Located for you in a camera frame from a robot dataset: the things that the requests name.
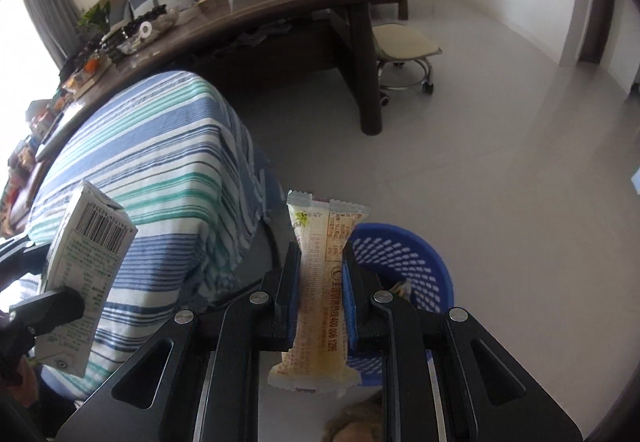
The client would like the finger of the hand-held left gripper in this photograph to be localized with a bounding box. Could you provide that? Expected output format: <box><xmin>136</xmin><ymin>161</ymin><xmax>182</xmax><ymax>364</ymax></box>
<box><xmin>0</xmin><ymin>234</ymin><xmax>51</xmax><ymax>273</ymax></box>
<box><xmin>7</xmin><ymin>287</ymin><xmax>86</xmax><ymax>339</ymax></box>

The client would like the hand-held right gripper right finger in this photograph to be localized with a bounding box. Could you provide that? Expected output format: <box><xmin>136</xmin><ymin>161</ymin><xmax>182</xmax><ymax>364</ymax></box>
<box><xmin>341</xmin><ymin>242</ymin><xmax>583</xmax><ymax>442</ymax></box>

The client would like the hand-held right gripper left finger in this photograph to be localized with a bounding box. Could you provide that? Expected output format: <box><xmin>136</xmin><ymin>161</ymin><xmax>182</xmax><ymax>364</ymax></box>
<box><xmin>55</xmin><ymin>242</ymin><xmax>303</xmax><ymax>442</ymax></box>

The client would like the beige bread packet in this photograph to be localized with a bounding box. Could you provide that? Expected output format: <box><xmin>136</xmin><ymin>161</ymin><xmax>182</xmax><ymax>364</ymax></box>
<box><xmin>267</xmin><ymin>190</ymin><xmax>371</xmax><ymax>395</ymax></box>

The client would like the blue plastic wastebasket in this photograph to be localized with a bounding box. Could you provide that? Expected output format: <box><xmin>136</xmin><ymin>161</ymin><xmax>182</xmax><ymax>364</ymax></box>
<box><xmin>345</xmin><ymin>222</ymin><xmax>456</xmax><ymax>373</ymax></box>

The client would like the white milk carton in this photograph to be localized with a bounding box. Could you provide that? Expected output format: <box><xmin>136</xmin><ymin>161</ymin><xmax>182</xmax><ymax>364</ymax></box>
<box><xmin>37</xmin><ymin>179</ymin><xmax>138</xmax><ymax>378</ymax></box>

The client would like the person's left hand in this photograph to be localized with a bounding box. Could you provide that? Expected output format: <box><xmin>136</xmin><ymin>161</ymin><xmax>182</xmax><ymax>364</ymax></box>
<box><xmin>12</xmin><ymin>357</ymin><xmax>43</xmax><ymax>405</ymax></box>

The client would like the row of small bottles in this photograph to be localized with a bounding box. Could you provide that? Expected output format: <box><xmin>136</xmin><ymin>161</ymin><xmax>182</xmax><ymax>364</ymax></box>
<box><xmin>10</xmin><ymin>97</ymin><xmax>66</xmax><ymax>173</ymax></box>

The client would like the brown fuzzy slipper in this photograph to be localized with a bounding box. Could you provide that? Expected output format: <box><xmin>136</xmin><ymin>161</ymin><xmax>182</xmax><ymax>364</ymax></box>
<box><xmin>324</xmin><ymin>401</ymin><xmax>384</xmax><ymax>442</ymax></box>

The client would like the round striped-cloth table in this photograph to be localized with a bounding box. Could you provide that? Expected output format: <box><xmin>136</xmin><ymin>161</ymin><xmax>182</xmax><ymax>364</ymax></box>
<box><xmin>25</xmin><ymin>69</ymin><xmax>273</xmax><ymax>403</ymax></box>

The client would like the glass tray with items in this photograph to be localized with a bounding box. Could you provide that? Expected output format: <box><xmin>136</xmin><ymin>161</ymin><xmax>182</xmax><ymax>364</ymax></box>
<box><xmin>107</xmin><ymin>7</ymin><xmax>181</xmax><ymax>55</ymax></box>

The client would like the grey curtain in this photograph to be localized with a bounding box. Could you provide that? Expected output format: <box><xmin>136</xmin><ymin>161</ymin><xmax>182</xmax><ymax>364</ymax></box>
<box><xmin>20</xmin><ymin>0</ymin><xmax>83</xmax><ymax>68</ymax></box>

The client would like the green potted plant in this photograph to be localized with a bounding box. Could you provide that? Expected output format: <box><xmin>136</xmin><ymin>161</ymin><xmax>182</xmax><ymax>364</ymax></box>
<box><xmin>77</xmin><ymin>2</ymin><xmax>112</xmax><ymax>34</ymax></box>

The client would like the cream wheeled stool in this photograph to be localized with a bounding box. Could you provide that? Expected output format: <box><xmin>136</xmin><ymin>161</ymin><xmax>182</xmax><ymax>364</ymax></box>
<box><xmin>372</xmin><ymin>22</ymin><xmax>443</xmax><ymax>108</ymax></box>

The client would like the dark wooden coffee table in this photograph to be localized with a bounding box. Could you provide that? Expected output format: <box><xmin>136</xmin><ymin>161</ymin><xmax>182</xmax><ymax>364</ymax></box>
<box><xmin>35</xmin><ymin>0</ymin><xmax>416</xmax><ymax>163</ymax></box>

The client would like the dark wooden door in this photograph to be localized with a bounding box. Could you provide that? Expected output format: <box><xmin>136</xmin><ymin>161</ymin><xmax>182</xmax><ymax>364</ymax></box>
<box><xmin>577</xmin><ymin>0</ymin><xmax>621</xmax><ymax>68</ymax></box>

